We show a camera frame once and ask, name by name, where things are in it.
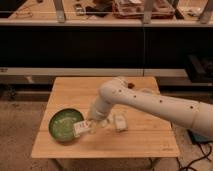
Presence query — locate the blue box on floor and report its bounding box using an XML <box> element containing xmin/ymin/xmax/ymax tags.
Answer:
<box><xmin>188</xmin><ymin>130</ymin><xmax>211</xmax><ymax>144</ymax></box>

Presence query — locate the brown tray on shelf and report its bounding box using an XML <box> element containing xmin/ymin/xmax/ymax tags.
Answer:
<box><xmin>112</xmin><ymin>0</ymin><xmax>175</xmax><ymax>19</ymax></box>

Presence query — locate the green ceramic bowl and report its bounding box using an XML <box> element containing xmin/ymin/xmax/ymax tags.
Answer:
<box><xmin>48</xmin><ymin>108</ymin><xmax>84</xmax><ymax>142</ymax></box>

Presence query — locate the wooden folding table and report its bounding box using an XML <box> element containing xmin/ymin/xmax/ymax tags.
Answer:
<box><xmin>30</xmin><ymin>76</ymin><xmax>181</xmax><ymax>171</ymax></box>

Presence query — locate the long wooden shelf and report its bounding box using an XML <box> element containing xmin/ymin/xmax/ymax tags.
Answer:
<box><xmin>0</xmin><ymin>0</ymin><xmax>213</xmax><ymax>27</ymax></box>

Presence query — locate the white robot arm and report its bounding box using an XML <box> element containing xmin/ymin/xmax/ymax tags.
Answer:
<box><xmin>89</xmin><ymin>77</ymin><xmax>213</xmax><ymax>140</ymax></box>

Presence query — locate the red object on table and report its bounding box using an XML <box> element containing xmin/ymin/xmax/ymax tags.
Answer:
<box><xmin>128</xmin><ymin>83</ymin><xmax>135</xmax><ymax>89</ymax></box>

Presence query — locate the black cable on floor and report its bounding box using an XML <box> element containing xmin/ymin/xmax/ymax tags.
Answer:
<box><xmin>175</xmin><ymin>143</ymin><xmax>213</xmax><ymax>171</ymax></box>

